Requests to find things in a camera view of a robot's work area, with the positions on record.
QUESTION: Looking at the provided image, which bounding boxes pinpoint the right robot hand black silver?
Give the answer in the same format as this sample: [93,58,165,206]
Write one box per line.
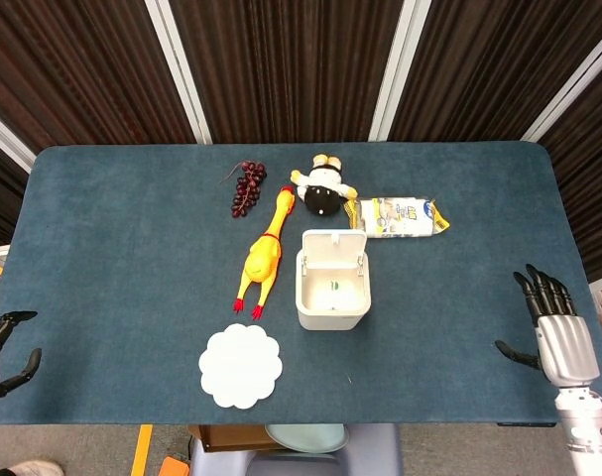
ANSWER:
[494,264,602,390]

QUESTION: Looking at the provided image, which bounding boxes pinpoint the beige lidded trash bin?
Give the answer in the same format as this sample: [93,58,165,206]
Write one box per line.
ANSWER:
[295,228,373,332]

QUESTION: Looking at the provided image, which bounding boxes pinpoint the light pink shoe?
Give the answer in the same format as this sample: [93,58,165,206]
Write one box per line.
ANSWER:
[0,459,65,476]

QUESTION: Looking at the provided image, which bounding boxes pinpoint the blue felt table cover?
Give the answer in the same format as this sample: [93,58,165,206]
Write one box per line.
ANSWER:
[0,141,599,427]

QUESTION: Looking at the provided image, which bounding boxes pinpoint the white blue yellow snack bag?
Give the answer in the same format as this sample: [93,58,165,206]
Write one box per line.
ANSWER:
[343,196,451,240]

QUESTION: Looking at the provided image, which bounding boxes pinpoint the orange plastic item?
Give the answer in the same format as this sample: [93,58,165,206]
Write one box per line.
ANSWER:
[157,455,190,476]

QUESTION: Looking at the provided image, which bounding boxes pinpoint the lavender grey plastic stool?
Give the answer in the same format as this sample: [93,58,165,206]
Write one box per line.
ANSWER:
[188,423,404,476]

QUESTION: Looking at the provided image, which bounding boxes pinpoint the white flower-shaped paint palette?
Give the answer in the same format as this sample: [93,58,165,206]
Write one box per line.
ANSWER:
[197,322,285,411]

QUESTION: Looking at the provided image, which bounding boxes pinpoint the brown cardboard box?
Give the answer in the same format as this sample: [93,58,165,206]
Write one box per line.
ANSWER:
[189,423,287,453]

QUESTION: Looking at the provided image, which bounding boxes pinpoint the pale teal round plate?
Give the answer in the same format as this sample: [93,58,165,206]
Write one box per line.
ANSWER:
[265,423,350,453]

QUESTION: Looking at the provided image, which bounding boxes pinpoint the small cream toy behind bin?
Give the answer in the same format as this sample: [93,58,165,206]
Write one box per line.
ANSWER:
[290,154,359,218]

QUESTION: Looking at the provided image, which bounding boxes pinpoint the yellow rubber chicken toy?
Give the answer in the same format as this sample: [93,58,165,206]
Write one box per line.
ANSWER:
[233,185,298,321]

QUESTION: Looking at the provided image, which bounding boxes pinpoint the dark purple grape bunch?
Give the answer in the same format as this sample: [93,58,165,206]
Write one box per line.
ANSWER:
[219,160,268,219]

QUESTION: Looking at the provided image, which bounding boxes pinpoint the white partition post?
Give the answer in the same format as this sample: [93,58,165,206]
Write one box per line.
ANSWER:
[368,0,431,142]
[0,103,37,174]
[145,0,213,145]
[522,34,602,143]

